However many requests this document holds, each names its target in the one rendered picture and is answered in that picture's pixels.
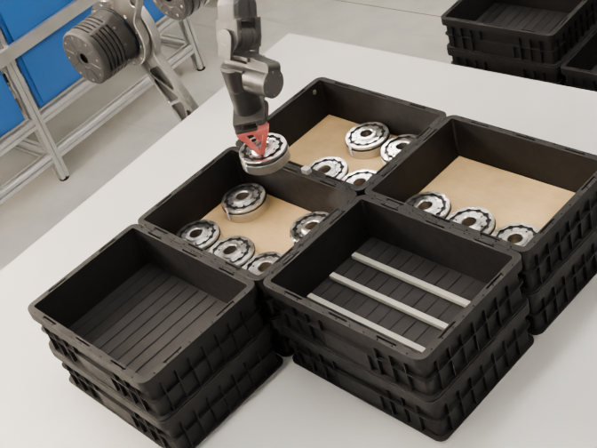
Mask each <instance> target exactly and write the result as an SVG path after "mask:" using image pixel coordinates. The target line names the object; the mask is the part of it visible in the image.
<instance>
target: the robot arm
mask: <svg viewBox="0 0 597 448"><path fill-rule="evenodd" d="M217 8H218V18H217V19H216V32H217V41H218V57H220V58H224V59H226V61H224V62H223V63H222V64H221V66H220V71H221V73H222V76H223V78H224V81H225V84H226V87H227V90H228V94H229V97H230V100H231V101H232V104H233V107H234V108H233V127H234V129H235V135H236V137H237V138H238V139H239V140H241V141H242V142H244V143H245V144H246V145H248V146H249V147H250V148H251V149H252V150H253V151H254V152H255V153H256V154H258V155H264V154H265V152H266V146H267V135H268V131H269V123H268V122H267V121H268V111H269V105H268V101H267V100H265V98H269V99H274V98H276V97H277V96H278V95H279V94H280V93H281V91H282V89H283V73H282V72H281V64H280V63H279V62H278V61H276V60H272V59H269V58H267V57H265V55H261V54H259V47H260V46H261V38H262V34H261V18H260V17H258V15H257V3H256V0H219V1H218V4H217ZM249 135H253V136H254V137H255V138H256V139H257V140H262V141H261V148H258V147H257V146H256V145H255V144H254V143H253V142H252V141H251V140H250V139H249V138H248V137H247V136H249Z"/></svg>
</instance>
